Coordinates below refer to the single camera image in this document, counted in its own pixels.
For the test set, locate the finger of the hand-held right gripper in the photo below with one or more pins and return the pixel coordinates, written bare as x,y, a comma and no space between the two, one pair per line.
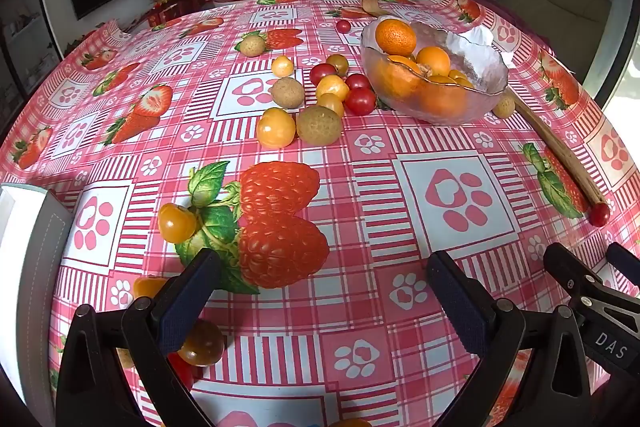
627,264
567,264

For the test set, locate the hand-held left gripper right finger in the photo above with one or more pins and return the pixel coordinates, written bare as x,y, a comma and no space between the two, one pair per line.
460,302

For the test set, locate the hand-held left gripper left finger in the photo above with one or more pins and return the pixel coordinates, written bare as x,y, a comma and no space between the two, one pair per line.
192,302

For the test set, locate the orange brown cherry tomato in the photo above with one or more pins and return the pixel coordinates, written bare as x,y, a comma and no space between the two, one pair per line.
207,347

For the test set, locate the white leather tray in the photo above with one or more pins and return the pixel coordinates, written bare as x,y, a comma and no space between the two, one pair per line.
20,232

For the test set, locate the long wooden spoon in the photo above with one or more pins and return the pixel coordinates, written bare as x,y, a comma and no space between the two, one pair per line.
555,142

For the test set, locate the strawberry print checked tablecloth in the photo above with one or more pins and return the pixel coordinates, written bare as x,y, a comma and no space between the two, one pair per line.
375,207

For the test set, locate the orange mandarin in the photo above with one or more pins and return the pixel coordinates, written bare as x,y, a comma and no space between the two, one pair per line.
457,76
395,77
442,99
433,60
395,37

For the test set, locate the clear glass bowl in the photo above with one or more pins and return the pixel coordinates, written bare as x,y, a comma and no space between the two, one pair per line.
480,77

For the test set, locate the white crumpled tissue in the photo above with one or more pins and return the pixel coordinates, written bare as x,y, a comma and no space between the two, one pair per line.
475,42

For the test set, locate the small yellow cherry tomato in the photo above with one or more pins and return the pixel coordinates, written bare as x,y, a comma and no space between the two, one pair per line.
282,66

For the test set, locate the olive green armchair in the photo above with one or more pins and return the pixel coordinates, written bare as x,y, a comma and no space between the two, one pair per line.
555,7

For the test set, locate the brownish cherry tomato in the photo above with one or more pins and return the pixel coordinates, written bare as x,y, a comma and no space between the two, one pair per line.
340,63

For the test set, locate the red gift box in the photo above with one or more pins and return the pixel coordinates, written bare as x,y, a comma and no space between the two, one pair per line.
180,4

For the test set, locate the small red cherry tomato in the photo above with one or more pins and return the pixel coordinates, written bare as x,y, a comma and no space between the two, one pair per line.
343,26

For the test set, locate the wooden fork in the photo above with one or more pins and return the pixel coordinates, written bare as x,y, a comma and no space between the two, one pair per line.
371,4

